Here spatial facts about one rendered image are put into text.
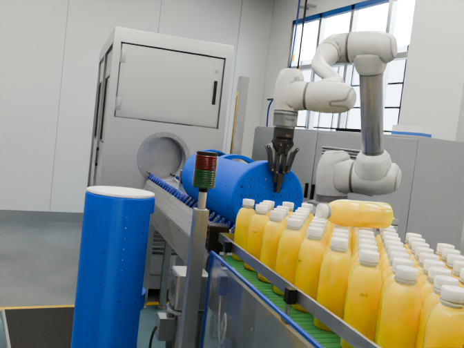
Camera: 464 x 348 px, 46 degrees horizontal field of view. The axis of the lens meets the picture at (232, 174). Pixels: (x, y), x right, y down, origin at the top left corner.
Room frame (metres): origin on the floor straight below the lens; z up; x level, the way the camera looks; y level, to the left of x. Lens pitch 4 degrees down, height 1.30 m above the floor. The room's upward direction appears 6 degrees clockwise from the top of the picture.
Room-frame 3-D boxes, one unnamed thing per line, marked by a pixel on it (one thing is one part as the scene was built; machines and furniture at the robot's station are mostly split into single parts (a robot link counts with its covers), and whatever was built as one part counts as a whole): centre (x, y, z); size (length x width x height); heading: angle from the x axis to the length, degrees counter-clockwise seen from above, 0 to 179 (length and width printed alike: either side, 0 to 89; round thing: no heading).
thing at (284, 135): (1.98, -0.17, 1.32); 0.08 x 0.07 x 0.09; 108
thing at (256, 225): (1.70, -0.10, 0.99); 0.07 x 0.07 x 0.19
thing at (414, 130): (3.75, -1.19, 1.48); 0.24 x 0.12 x 0.08; 34
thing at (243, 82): (3.50, -0.01, 0.85); 0.06 x 0.06 x 1.70; 18
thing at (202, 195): (1.50, 0.07, 1.18); 0.06 x 0.06 x 0.16
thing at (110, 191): (2.24, 0.45, 1.03); 0.28 x 0.28 x 0.01
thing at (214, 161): (1.50, 0.07, 1.23); 0.06 x 0.06 x 0.04
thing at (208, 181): (1.50, 0.07, 1.18); 0.06 x 0.06 x 0.05
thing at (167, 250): (3.93, 0.41, 0.31); 0.06 x 0.06 x 0.63; 18
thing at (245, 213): (1.82, -0.07, 0.99); 0.07 x 0.07 x 0.19
